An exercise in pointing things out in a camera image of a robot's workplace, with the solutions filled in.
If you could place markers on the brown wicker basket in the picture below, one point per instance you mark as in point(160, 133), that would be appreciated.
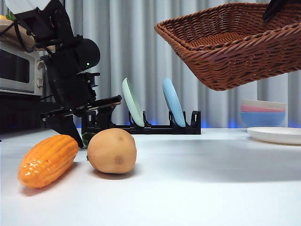
point(235, 54)

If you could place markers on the pale grey camera box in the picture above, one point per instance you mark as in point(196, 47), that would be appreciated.
point(21, 5)

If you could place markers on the pale blue plate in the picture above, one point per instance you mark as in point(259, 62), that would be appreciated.
point(174, 101)

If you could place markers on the white flat plate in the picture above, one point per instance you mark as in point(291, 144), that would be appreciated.
point(275, 135)

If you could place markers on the green leaf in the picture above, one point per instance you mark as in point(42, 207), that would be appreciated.
point(10, 16)

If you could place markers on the black dish rack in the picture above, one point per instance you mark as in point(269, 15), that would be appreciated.
point(160, 129)

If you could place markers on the orange corn cob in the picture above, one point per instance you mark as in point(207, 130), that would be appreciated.
point(47, 160)

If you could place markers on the pale green plate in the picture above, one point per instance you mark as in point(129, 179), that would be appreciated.
point(132, 103)

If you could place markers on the tan potato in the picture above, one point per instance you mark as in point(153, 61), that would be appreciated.
point(111, 150)

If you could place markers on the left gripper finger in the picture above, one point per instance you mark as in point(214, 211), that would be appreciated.
point(107, 115)
point(67, 127)

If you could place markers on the orange fruit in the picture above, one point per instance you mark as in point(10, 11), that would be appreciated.
point(2, 17)

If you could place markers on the beige bowl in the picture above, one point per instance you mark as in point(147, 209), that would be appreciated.
point(263, 103)

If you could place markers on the blue bowl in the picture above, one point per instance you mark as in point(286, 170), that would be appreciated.
point(263, 118)

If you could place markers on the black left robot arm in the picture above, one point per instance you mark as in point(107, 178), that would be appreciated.
point(89, 51)

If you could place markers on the pink bowl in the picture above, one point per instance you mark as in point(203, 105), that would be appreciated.
point(258, 110)

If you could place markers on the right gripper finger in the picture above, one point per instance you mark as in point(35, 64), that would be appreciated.
point(274, 8)

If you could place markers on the grey curtain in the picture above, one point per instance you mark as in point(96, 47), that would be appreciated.
point(141, 47)

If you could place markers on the silver toaster oven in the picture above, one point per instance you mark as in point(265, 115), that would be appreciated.
point(14, 68)

